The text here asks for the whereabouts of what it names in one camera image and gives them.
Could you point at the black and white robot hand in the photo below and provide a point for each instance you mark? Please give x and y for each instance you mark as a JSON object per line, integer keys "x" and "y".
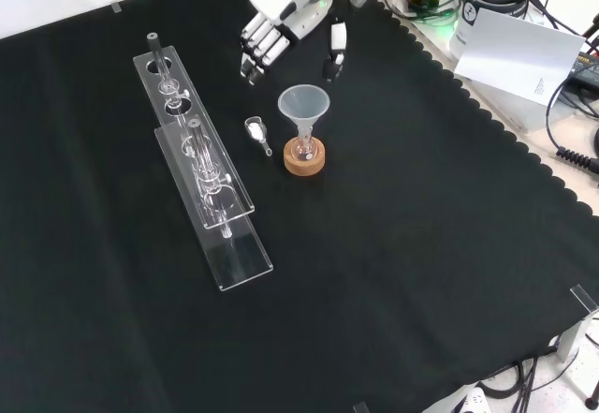
{"x": 281, "y": 1}

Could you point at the clear glass weighing funnel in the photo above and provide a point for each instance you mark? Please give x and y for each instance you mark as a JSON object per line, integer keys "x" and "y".
{"x": 255, "y": 129}

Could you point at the clear plastic funnel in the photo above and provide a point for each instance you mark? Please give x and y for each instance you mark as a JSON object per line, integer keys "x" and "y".
{"x": 303, "y": 104}

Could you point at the clear acrylic funnel stand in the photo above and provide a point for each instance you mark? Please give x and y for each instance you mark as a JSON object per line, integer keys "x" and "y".
{"x": 206, "y": 183}

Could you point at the small round-bottom glass flask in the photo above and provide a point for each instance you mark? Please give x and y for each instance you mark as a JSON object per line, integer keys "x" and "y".
{"x": 305, "y": 151}

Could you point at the clear cloth clip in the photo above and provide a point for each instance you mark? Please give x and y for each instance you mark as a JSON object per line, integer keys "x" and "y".
{"x": 361, "y": 407}
{"x": 116, "y": 8}

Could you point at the pale board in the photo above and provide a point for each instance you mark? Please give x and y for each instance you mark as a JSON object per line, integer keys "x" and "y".
{"x": 515, "y": 52}

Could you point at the black cloth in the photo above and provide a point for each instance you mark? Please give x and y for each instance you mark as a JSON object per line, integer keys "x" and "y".
{"x": 374, "y": 244}

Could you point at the black power adapter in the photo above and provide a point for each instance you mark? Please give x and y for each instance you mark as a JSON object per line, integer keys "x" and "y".
{"x": 587, "y": 69}

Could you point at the white power strip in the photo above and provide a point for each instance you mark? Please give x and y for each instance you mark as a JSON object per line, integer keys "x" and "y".
{"x": 470, "y": 401}

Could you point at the black tripod foot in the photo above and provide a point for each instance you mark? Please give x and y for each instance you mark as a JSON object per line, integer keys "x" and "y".
{"x": 592, "y": 399}

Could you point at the silver metal bracket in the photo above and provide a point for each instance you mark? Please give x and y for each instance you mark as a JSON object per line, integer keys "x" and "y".
{"x": 573, "y": 333}

